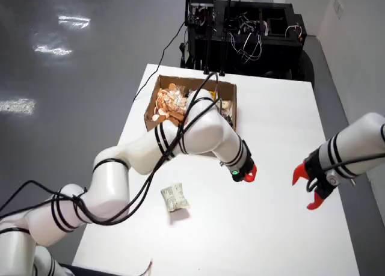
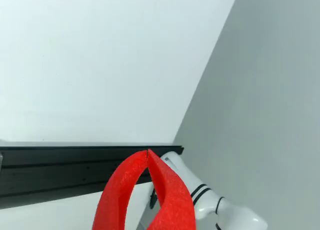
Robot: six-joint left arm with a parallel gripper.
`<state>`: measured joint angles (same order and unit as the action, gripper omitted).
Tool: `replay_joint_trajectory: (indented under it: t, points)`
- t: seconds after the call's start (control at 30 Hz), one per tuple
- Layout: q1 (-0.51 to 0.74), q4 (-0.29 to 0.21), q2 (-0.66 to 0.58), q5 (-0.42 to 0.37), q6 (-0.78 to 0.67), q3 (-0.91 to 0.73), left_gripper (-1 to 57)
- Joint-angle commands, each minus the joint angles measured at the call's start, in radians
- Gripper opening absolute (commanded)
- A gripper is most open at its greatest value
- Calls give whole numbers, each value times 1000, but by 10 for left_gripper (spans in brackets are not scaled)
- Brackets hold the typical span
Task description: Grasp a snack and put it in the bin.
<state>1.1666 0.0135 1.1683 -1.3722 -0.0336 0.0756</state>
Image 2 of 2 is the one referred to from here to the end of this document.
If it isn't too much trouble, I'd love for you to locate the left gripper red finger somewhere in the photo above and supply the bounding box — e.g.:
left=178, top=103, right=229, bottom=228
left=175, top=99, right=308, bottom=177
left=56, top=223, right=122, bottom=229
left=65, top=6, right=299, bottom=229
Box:
left=147, top=148, right=197, bottom=230
left=91, top=150, right=149, bottom=230

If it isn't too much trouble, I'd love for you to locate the black aluminium rail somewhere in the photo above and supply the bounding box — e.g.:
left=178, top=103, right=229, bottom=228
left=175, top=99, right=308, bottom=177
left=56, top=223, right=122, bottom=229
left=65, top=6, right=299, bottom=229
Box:
left=0, top=144, right=185, bottom=210

